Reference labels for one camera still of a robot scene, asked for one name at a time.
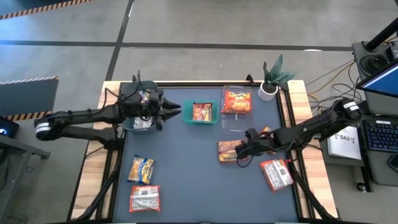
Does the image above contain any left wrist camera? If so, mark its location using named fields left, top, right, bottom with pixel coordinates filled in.
left=120, top=88, right=143, bottom=110

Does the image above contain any small turquoise plastic bin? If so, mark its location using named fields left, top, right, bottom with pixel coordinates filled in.
left=182, top=98, right=220, bottom=125

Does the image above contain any black aluminium table frame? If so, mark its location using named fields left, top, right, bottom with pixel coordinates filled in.
left=67, top=74, right=338, bottom=224

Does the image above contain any black diagonal pole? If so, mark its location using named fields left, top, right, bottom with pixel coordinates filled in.
left=365, top=26, right=398, bottom=52

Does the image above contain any yellow floor cable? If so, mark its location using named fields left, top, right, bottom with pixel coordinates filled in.
left=306, top=60, right=355, bottom=114

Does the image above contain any red Maruchan ramen pack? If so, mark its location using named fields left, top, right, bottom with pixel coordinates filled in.
left=259, top=124, right=276, bottom=138
left=192, top=102, right=214, bottom=122
left=216, top=139, right=246, bottom=164

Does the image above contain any dark teal plastic bin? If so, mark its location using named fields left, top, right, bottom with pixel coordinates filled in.
left=119, top=80, right=160, bottom=135

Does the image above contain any grey metal stand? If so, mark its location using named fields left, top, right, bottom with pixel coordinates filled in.
left=0, top=133, right=52, bottom=224

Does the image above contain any computer monitor blue screen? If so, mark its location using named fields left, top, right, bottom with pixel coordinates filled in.
left=356, top=60, right=398, bottom=99

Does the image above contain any red-orange edged ramen pack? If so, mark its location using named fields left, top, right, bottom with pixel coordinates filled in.
left=129, top=185, right=162, bottom=213
left=260, top=158, right=294, bottom=192

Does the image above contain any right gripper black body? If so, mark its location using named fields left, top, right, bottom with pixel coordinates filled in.
left=244, top=127, right=266, bottom=161

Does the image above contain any orange Maruchan ramen pack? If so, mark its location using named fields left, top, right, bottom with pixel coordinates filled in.
left=221, top=90, right=252, bottom=115

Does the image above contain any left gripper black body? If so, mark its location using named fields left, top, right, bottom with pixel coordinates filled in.
left=146, top=88, right=165, bottom=131

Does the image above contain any coiled black cable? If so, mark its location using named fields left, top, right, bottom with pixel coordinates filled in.
left=359, top=53, right=389, bottom=77

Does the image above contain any potted plant white pot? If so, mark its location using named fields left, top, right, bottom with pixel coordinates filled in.
left=257, top=54, right=296, bottom=102

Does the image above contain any grey hazard-striped board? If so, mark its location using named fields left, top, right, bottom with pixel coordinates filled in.
left=0, top=75, right=60, bottom=122

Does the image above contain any black box with light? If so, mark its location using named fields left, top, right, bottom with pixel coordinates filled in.
left=0, top=115, right=20, bottom=139

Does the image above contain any clear plastic bin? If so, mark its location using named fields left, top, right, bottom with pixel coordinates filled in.
left=220, top=86, right=254, bottom=133

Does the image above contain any white paper sign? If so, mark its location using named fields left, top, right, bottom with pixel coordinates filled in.
left=328, top=126, right=363, bottom=161

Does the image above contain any blue-grey table mat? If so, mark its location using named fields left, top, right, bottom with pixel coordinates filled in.
left=112, top=86, right=301, bottom=223

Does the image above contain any black keyboard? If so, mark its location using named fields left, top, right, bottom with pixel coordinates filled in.
left=360, top=119, right=398, bottom=153

